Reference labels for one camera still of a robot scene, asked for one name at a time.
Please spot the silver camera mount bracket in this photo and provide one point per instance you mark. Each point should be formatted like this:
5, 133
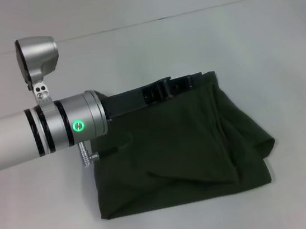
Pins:
42, 93

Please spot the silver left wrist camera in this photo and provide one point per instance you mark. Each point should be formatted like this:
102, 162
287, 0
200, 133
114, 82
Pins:
38, 56

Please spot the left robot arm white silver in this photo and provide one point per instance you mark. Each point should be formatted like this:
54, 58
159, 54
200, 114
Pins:
31, 133

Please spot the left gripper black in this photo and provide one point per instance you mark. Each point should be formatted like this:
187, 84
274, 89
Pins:
128, 102

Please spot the dark green FREE! t-shirt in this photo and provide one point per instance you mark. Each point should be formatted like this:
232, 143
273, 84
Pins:
188, 149

